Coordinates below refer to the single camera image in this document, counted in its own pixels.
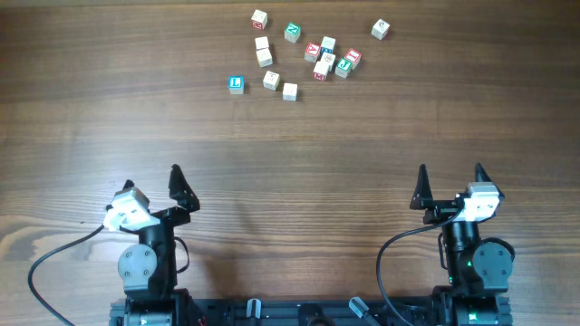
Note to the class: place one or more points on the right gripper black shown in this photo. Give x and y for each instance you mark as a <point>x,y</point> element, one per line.
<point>439,209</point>

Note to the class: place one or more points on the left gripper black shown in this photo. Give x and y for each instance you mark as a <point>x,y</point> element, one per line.
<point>178,193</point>

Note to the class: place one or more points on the blue L wooden block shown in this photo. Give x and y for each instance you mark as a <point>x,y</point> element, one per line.
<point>236,85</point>

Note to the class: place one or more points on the wooden block yellow picture side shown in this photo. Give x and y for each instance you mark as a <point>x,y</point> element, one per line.
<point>290,91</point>

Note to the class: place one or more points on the wooden block letter M outline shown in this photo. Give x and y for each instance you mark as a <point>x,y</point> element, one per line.
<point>264,57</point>

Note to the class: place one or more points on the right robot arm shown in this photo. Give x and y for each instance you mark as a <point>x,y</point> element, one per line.
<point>478,267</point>

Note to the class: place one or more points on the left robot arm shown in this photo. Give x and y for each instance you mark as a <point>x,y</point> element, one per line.
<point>149,269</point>

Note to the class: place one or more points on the green J wooden block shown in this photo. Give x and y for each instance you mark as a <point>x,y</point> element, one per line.
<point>343,68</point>

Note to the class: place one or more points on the red I wooden block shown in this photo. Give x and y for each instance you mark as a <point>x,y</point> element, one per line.
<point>353,57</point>

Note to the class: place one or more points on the plain block far right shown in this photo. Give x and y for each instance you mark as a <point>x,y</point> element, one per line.
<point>380,29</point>

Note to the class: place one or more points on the red M wooden block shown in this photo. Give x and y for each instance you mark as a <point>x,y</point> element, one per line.
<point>320,71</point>

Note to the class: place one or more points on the centre picture wooden block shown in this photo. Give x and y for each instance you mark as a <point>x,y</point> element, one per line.
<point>328,59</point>

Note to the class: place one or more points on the block with number six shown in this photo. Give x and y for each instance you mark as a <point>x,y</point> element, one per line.
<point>261,43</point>

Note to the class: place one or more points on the blue-sided wooden block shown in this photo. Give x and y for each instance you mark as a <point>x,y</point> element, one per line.
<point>328,44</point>

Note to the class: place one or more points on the red A wooden block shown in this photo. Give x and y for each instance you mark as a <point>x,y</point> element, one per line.
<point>312,52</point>

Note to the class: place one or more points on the red-sided block top left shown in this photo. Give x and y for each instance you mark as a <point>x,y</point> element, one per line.
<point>259,19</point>

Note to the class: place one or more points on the green N wooden block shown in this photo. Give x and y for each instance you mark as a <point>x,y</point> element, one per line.
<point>292,32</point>

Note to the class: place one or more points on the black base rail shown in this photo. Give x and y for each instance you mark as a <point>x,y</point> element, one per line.
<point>429,310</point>

